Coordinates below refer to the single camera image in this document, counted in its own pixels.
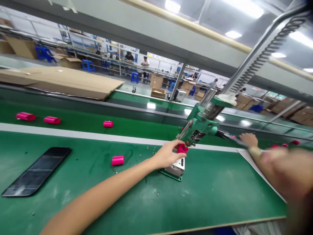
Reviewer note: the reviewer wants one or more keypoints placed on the green conveyor belt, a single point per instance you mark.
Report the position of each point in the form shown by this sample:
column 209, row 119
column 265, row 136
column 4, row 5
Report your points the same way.
column 80, row 112

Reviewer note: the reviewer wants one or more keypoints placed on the black smartphone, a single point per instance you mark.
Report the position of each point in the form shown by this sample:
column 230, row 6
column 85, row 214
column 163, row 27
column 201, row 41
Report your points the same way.
column 36, row 171

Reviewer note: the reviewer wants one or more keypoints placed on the grey metal pole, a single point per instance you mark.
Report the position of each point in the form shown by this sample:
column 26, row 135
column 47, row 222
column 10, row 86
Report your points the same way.
column 254, row 52

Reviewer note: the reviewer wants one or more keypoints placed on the flattened cardboard sheet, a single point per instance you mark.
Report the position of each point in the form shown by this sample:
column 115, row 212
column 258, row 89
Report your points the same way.
column 63, row 82

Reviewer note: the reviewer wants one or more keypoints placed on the silver metal fixture block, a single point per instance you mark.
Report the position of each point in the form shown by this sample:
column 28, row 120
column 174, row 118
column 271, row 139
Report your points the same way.
column 176, row 167

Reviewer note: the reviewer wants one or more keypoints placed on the white flat sheet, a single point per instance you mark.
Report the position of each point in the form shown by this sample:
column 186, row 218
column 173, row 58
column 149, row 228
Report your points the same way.
column 253, row 167

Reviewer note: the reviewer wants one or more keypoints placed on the silver box machine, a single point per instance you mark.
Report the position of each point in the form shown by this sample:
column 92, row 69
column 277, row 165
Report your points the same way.
column 179, row 95

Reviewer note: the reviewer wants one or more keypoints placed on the person's right hand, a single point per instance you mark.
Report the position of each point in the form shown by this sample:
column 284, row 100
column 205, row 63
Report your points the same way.
column 250, row 140

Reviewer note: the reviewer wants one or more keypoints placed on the person's left hand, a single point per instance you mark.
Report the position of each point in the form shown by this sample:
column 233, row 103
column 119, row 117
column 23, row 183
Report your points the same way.
column 166, row 154

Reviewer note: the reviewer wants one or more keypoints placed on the large leaning cardboard sheet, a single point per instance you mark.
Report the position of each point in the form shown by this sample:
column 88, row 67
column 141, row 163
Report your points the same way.
column 22, row 46

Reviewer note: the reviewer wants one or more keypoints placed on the pink plastic cap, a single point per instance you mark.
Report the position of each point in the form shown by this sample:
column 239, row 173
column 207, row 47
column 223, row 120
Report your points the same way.
column 183, row 148
column 52, row 120
column 285, row 145
column 118, row 160
column 275, row 146
column 296, row 142
column 108, row 124
column 25, row 116

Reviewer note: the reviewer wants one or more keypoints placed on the stack of cardboard cartons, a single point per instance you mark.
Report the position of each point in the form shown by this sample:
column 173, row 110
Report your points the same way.
column 291, row 110

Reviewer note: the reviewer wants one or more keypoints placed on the person's right fingers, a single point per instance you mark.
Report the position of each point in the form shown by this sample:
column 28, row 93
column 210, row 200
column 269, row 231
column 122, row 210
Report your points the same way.
column 246, row 135

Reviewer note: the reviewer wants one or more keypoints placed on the open cardboard box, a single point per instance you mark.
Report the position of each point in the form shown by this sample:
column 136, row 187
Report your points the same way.
column 69, row 62
column 158, row 93

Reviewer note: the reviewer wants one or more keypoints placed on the green hand press machine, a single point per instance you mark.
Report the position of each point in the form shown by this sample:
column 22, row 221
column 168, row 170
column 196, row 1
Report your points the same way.
column 203, row 120

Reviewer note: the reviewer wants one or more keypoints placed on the white cloth wad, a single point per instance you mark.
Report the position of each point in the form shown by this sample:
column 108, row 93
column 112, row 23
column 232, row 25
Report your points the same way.
column 227, row 98

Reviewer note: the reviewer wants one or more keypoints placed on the scattered small metal screws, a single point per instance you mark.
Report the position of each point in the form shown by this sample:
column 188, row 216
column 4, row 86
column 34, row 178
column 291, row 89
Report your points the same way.
column 147, row 148

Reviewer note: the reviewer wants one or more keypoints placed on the blue plastic stool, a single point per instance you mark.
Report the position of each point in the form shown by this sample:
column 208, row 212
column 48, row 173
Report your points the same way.
column 43, row 53
column 88, row 65
column 134, row 77

